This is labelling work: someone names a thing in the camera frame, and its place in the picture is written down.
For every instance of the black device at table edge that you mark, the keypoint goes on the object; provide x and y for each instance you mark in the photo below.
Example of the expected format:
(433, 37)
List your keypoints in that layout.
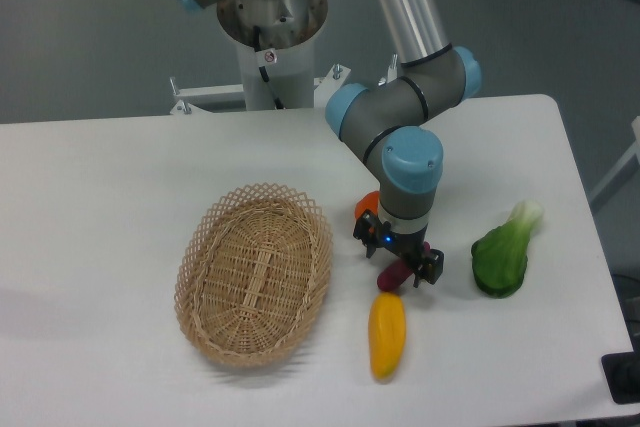
(622, 376)

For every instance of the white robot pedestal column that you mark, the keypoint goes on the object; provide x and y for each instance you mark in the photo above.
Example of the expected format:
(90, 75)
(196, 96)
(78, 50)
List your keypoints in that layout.
(276, 78)

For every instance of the purple sweet potato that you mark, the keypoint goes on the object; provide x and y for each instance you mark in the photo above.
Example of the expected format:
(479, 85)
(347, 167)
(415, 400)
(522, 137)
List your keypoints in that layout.
(401, 269)

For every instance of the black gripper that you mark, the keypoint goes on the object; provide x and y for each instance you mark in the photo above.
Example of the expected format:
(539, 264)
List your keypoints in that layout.
(427, 264)

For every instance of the orange tangerine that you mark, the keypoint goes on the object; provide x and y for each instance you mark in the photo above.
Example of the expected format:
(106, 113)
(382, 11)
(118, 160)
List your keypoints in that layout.
(369, 202)

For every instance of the green bok choy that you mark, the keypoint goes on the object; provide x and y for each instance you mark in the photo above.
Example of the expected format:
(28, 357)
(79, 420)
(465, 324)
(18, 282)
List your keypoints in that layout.
(499, 258)

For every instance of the white table leg frame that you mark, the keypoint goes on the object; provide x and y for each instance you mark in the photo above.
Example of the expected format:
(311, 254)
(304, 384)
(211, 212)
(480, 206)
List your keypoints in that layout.
(621, 172)

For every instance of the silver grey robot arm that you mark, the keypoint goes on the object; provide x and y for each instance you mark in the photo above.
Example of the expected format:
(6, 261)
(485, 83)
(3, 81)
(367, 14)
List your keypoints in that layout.
(383, 127)

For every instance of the woven wicker basket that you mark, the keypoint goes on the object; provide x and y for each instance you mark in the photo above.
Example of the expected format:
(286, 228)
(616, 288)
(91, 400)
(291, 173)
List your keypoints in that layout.
(254, 275)

